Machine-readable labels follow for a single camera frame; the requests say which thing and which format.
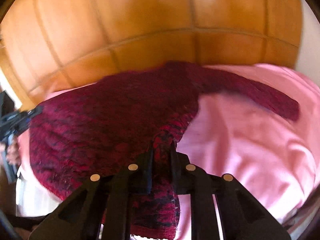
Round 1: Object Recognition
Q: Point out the pink bed sheet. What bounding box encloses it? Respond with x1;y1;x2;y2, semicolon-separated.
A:
16;63;320;240

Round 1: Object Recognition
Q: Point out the wooden panelled headboard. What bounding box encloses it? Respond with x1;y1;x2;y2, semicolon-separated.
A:
1;0;302;109

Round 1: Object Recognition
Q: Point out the dark red patterned knit sweater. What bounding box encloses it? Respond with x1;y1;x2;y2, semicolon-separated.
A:
29;61;299;239

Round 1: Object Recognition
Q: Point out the person's left hand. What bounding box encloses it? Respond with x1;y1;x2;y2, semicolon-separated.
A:
6;137;21;166

